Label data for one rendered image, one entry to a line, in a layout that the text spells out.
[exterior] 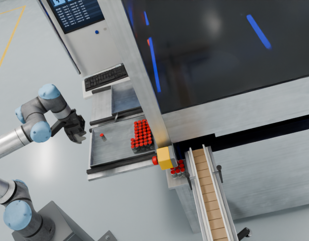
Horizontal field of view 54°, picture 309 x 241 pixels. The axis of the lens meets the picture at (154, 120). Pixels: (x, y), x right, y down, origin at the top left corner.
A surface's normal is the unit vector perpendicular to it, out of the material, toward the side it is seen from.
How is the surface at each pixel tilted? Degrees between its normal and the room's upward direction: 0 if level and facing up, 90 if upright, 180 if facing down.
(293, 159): 90
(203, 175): 0
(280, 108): 90
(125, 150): 0
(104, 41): 90
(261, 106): 90
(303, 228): 0
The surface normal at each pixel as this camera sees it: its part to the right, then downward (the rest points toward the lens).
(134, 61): 0.10, 0.72
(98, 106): -0.26, -0.66
